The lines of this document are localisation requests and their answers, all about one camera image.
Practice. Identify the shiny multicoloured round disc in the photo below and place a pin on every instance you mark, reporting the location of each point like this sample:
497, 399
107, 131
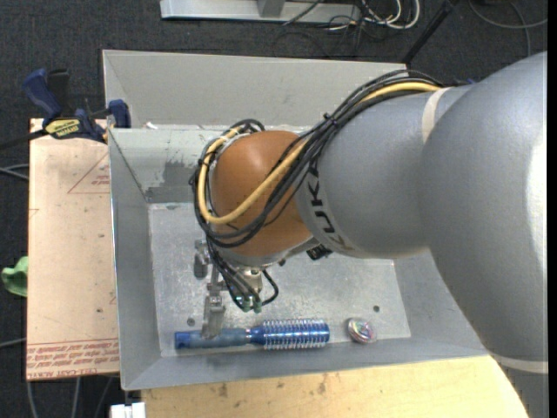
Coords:
361, 330

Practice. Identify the black cylinder on white bracket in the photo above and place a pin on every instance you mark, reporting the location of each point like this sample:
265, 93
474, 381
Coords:
319, 251

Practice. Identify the blue round hairbrush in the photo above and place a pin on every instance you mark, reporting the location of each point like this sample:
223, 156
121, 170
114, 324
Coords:
287, 333

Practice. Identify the grey metal bin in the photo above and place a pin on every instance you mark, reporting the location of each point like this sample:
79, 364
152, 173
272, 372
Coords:
183, 251

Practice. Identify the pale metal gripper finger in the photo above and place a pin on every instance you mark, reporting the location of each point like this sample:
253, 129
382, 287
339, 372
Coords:
219, 311
209, 322

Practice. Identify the brown cardboard board red print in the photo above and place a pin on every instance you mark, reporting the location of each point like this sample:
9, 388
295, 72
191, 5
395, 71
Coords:
69, 242

